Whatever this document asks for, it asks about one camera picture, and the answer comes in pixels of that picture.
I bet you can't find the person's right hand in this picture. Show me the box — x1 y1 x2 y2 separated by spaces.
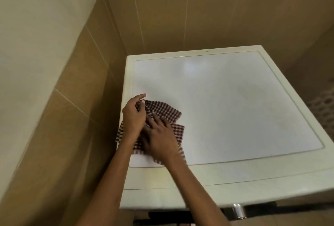
142 113 184 167

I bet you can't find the person's left hand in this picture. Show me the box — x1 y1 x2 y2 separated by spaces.
121 93 148 144

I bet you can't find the brown white checkered cloth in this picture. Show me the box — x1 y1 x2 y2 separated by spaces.
115 99 188 164

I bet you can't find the white washing machine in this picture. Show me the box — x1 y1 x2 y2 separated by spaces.
119 45 334 211

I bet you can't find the person's right forearm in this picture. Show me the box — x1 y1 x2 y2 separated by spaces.
166 156 231 226

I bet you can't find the person's left forearm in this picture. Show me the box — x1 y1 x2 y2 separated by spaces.
74 138 134 226

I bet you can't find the silver control knob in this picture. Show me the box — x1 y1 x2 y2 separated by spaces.
231 203 247 220

